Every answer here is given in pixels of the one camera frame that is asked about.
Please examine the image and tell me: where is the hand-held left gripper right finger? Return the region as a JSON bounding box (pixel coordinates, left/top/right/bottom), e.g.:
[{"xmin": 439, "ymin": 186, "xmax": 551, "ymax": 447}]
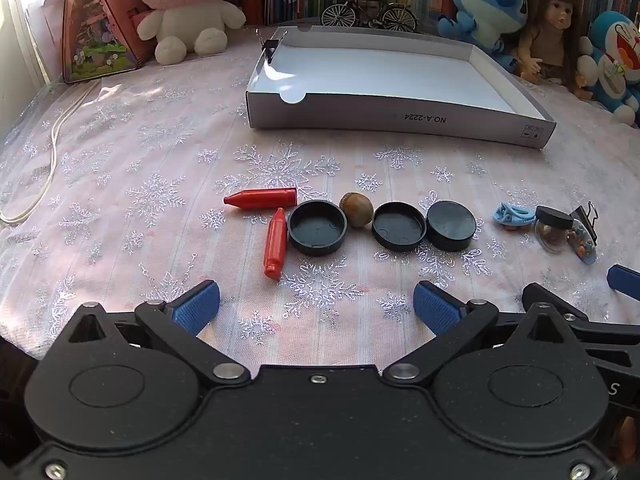
[{"xmin": 382, "ymin": 280, "xmax": 591, "ymax": 387}]

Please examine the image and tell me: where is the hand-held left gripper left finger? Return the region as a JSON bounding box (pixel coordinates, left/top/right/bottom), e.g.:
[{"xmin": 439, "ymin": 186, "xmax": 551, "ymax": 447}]
[{"xmin": 67, "ymin": 280, "xmax": 251, "ymax": 387}]

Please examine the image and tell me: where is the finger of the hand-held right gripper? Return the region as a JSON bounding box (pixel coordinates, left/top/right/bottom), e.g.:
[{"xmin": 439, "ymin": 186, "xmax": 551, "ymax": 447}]
[
  {"xmin": 607, "ymin": 265, "xmax": 640, "ymax": 303},
  {"xmin": 521, "ymin": 283, "xmax": 640, "ymax": 361}
]

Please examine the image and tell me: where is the clear plastic dome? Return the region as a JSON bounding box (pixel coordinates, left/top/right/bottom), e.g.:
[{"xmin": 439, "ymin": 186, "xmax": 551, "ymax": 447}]
[{"xmin": 534, "ymin": 222, "xmax": 571, "ymax": 255}]

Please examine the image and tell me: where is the miniature plate with food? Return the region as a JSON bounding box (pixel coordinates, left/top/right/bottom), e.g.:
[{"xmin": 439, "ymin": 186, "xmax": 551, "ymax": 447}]
[{"xmin": 565, "ymin": 227, "xmax": 598, "ymax": 266}]

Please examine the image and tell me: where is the black binder clip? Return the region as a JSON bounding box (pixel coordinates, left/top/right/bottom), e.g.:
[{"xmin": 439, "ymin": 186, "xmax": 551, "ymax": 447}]
[
  {"xmin": 570, "ymin": 201, "xmax": 601, "ymax": 246},
  {"xmin": 256, "ymin": 29, "xmax": 288, "ymax": 65}
]

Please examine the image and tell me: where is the blue miniature sandal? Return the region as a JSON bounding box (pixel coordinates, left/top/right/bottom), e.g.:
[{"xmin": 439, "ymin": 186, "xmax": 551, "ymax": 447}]
[{"xmin": 492, "ymin": 201, "xmax": 537, "ymax": 231}]

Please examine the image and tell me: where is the black round lid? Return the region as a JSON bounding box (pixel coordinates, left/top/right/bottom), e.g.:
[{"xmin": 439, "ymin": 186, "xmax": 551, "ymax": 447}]
[
  {"xmin": 426, "ymin": 200, "xmax": 477, "ymax": 252},
  {"xmin": 371, "ymin": 201, "xmax": 427, "ymax": 252},
  {"xmin": 286, "ymin": 200, "xmax": 348, "ymax": 257}
]

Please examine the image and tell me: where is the red crayon-shaped toy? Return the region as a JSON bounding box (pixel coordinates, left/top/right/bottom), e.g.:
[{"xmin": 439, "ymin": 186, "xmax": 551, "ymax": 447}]
[
  {"xmin": 264, "ymin": 207, "xmax": 289, "ymax": 281},
  {"xmin": 223, "ymin": 187, "xmax": 298, "ymax": 211}
]

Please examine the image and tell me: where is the brown walnut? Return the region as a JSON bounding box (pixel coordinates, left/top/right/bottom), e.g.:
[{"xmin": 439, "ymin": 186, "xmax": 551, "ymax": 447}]
[{"xmin": 339, "ymin": 192, "xmax": 374, "ymax": 228}]

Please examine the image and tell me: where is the white cardboard box tray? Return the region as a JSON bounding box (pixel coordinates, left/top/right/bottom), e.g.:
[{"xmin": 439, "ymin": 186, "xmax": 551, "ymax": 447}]
[{"xmin": 245, "ymin": 25, "xmax": 557, "ymax": 151}]

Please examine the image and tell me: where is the person's right hand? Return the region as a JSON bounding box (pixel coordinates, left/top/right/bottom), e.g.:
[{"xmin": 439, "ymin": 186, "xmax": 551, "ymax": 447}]
[{"xmin": 617, "ymin": 416, "xmax": 640, "ymax": 465}]

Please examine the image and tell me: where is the snowflake lace tablecloth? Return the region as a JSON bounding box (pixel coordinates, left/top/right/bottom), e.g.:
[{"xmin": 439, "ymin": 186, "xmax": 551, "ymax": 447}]
[{"xmin": 0, "ymin": 25, "xmax": 640, "ymax": 361}]

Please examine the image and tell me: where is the blue robot cat plush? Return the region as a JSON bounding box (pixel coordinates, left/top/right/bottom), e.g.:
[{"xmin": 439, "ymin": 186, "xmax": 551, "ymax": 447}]
[{"xmin": 577, "ymin": 10, "xmax": 640, "ymax": 128}]

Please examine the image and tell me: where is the brown-haired baby doll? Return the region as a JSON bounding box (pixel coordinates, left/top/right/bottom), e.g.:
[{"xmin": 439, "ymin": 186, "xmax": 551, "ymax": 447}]
[{"xmin": 517, "ymin": 0, "xmax": 593, "ymax": 101}]

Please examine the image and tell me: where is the pink bunny plush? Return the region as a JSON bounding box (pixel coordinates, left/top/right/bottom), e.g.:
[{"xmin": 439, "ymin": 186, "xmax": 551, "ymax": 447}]
[{"xmin": 131, "ymin": 0, "xmax": 247, "ymax": 66}]

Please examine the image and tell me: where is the pink miniature house model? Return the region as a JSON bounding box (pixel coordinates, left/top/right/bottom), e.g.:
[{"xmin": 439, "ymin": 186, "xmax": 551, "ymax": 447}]
[{"xmin": 61, "ymin": 0, "xmax": 156, "ymax": 85}]

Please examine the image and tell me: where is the miniature metal bicycle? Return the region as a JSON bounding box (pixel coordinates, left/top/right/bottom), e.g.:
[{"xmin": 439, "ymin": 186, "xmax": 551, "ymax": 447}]
[{"xmin": 320, "ymin": 0, "xmax": 418, "ymax": 33}]

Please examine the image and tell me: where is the pale pink paper sheet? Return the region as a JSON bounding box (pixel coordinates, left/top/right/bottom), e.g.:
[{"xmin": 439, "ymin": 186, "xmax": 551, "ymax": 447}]
[{"xmin": 25, "ymin": 0, "xmax": 66, "ymax": 83}]

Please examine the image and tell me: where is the white cable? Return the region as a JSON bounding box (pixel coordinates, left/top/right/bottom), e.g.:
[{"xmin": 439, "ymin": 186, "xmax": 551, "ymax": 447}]
[{"xmin": 0, "ymin": 80, "xmax": 98, "ymax": 225}]

